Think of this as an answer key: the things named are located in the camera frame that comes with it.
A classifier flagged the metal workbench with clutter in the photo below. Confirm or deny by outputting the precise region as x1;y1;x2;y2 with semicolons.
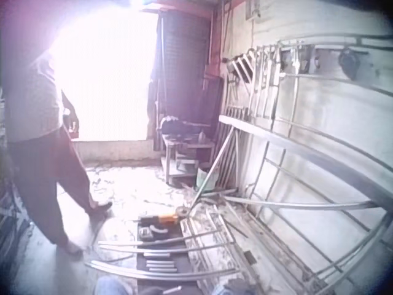
157;115;216;186

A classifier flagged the leaning metal pipe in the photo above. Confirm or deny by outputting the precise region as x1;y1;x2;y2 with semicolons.
187;125;235;216

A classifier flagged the green bucket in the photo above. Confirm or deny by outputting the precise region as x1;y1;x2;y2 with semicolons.
196;167;216;191

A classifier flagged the orange angle grinder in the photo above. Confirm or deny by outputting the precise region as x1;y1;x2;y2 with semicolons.
138;206;190;230

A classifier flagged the pile of flat metal strips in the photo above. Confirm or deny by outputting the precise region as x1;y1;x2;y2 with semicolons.
181;199;255;277

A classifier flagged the thin dark metal rod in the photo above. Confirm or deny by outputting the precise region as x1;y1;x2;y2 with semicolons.
141;230;228;248

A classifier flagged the rolled metal shutter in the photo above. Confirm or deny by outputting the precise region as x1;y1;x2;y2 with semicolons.
156;9;212;124

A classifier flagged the small dark metal box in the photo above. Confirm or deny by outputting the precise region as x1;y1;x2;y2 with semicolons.
138;227;154;242

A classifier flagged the dark floor mat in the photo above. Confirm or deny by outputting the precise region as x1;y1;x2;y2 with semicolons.
134;214;197;295

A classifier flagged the row of short metal tubes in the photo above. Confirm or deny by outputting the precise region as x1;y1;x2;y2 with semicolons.
145;251;179;273

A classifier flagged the long curved metal bar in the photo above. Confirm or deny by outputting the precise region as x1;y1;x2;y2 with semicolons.
84;260;240;281

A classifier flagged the wall rack of hanging tools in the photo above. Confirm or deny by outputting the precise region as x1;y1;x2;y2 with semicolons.
223;42;320;124

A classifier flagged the large metal grille frame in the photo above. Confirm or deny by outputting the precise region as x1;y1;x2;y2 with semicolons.
218;33;393;295

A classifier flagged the round dark wall fixture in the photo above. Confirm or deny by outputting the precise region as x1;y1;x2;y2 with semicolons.
338;47;360;81

